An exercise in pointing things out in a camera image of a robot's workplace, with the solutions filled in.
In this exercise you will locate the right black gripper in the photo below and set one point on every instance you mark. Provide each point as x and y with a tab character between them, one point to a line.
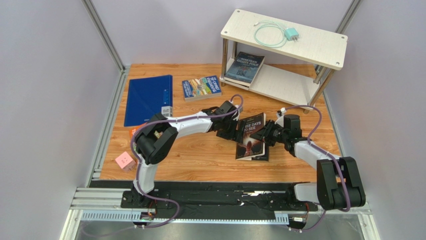
266	133

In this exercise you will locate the orange 78-storey treehouse book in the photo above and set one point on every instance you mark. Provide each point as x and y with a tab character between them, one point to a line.
134	130

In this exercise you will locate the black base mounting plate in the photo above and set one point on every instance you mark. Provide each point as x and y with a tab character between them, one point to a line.
217	200

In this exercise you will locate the blue file folder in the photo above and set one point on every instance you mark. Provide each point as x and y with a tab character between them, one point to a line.
147	97

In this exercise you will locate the pink cube power socket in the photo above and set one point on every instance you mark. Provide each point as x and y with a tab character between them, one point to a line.
125	161

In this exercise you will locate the white two-tier shelf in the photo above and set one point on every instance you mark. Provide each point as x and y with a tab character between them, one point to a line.
320	47

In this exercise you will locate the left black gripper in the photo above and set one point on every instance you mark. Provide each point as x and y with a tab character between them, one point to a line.
234	134

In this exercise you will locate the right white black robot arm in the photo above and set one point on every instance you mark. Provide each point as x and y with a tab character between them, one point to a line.
338	184

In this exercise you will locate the teal charger with cable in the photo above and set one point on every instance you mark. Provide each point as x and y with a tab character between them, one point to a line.
274	34

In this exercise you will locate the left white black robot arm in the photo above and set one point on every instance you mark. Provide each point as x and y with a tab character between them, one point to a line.
152	142

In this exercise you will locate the three days to see book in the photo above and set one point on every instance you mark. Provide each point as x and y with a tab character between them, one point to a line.
248	148

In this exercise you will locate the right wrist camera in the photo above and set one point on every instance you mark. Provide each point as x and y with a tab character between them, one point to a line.
281	112

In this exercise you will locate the blue treehouse book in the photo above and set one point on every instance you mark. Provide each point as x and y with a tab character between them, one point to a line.
201	88

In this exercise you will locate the nineteen eighty-four book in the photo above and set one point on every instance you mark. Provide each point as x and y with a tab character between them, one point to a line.
244	68

